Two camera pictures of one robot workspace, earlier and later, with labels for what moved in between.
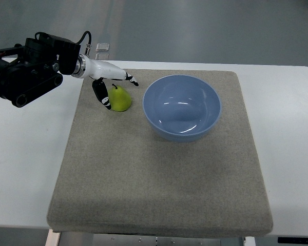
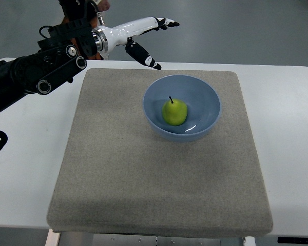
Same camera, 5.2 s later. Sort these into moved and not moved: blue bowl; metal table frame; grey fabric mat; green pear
Moved: green pear
Not moved: grey fabric mat; blue bowl; metal table frame
